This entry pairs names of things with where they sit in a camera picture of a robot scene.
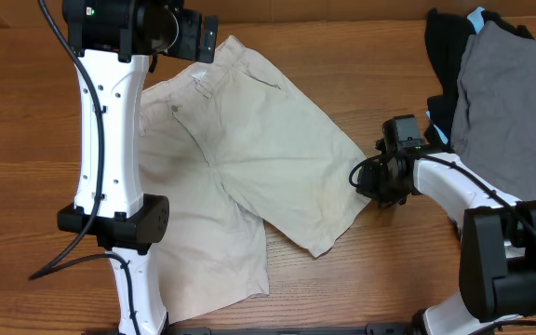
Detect grey garment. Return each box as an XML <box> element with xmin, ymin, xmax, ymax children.
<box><xmin>450</xmin><ymin>21</ymin><xmax>536</xmax><ymax>200</ymax></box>

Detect beige khaki shorts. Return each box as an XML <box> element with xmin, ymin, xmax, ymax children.
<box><xmin>139</xmin><ymin>37</ymin><xmax>368</xmax><ymax>323</ymax></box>

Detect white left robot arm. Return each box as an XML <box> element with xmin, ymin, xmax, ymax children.
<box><xmin>58</xmin><ymin>0</ymin><xmax>219</xmax><ymax>334</ymax></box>

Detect black garment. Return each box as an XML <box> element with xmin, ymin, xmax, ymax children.
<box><xmin>423</xmin><ymin>7</ymin><xmax>535</xmax><ymax>150</ymax></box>

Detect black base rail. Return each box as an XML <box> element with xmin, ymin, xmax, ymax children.
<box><xmin>160</xmin><ymin>323</ymin><xmax>426</xmax><ymax>335</ymax></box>

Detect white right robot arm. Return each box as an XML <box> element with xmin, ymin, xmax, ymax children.
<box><xmin>349</xmin><ymin>115</ymin><xmax>536</xmax><ymax>335</ymax></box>

